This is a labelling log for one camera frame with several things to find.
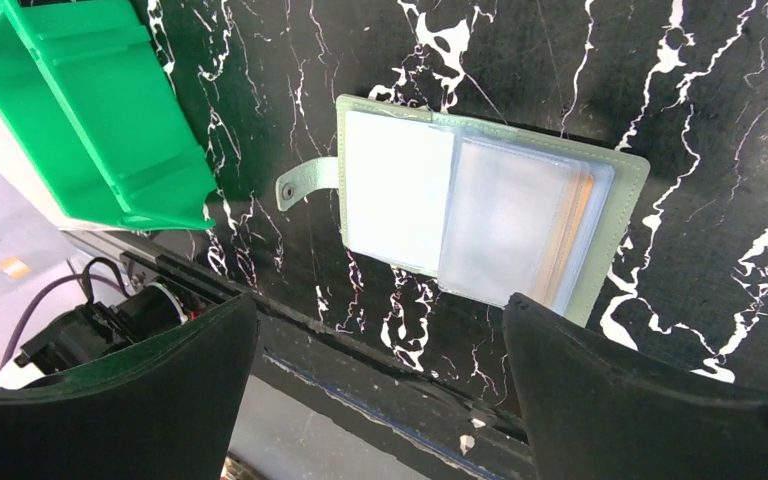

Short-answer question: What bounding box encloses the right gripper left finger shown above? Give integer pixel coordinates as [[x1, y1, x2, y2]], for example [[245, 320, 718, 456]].
[[0, 295, 259, 479]]

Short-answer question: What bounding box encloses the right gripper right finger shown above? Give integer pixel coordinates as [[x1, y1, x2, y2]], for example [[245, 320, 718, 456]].
[[503, 293, 768, 479]]

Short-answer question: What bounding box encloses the green plastic bin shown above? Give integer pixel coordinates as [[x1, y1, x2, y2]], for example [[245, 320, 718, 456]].
[[0, 1, 216, 231]]

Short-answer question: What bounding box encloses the gold credit card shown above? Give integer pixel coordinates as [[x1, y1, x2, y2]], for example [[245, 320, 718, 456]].
[[531, 169, 594, 306]]

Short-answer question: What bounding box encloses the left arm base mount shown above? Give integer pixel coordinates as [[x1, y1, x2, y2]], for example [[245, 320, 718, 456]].
[[0, 257, 213, 375]]

